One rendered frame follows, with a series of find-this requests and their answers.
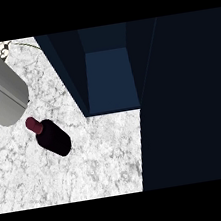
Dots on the dark blue cabinet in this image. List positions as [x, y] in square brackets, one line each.
[109, 82]

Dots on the dark wine bottle red cap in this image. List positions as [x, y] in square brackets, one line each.
[52, 138]

